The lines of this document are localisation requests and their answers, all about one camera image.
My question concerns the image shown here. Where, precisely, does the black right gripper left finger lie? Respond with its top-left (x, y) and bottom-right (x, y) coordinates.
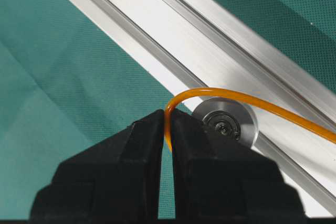
top-left (29, 110), bottom-right (164, 220)

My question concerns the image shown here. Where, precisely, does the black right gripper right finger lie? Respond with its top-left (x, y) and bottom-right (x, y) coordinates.
top-left (171, 110), bottom-right (306, 220)

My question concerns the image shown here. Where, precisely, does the orange rubber band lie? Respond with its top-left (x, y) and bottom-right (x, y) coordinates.
top-left (164, 87), bottom-right (335, 151)

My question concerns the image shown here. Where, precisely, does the right silver pulley shaft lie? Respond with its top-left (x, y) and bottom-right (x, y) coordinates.
top-left (192, 97), bottom-right (259, 148)

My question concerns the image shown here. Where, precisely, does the green table cloth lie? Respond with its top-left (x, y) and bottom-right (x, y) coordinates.
top-left (1, 0), bottom-right (335, 220)

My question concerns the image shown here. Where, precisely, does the aluminium extrusion rail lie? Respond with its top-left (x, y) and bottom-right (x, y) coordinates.
top-left (70, 0), bottom-right (335, 216)

